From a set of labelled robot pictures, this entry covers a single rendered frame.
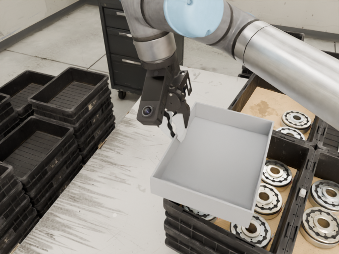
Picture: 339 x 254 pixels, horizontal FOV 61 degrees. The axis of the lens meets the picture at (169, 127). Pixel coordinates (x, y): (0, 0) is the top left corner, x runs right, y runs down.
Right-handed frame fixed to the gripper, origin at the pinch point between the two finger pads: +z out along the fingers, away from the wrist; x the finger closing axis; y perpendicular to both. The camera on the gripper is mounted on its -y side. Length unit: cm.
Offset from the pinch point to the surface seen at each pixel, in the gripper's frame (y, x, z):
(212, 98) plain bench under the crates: 72, 13, 37
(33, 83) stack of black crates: 93, 150, 36
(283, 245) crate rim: -9.1, -23.4, 21.9
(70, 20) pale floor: 285, 259, 49
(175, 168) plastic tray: -5.8, -0.9, 3.3
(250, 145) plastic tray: 6.6, -15.3, 7.0
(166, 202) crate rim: -6.7, 4.0, 15.2
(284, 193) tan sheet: 13.7, -22.8, 32.0
